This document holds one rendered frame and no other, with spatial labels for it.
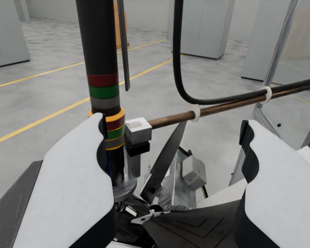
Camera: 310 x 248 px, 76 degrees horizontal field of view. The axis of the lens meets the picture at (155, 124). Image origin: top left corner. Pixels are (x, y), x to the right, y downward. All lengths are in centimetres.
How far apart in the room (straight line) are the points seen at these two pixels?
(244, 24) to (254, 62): 679
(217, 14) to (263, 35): 220
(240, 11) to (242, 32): 101
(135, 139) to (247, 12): 1215
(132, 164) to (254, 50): 547
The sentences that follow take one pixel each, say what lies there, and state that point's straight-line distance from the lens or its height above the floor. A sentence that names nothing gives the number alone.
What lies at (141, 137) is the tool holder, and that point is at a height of 152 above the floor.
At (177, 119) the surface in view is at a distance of 29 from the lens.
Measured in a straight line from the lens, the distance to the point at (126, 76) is 21.
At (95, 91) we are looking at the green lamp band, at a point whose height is 159.
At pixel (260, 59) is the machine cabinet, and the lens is 570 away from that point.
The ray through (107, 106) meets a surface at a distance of 22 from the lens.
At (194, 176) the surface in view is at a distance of 75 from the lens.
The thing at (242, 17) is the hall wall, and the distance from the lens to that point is 1238.
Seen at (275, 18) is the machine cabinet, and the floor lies 142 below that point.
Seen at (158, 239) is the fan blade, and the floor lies 135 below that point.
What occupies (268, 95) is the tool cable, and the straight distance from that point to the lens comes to 43.
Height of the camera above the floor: 167
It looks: 32 degrees down
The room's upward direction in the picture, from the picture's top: 2 degrees clockwise
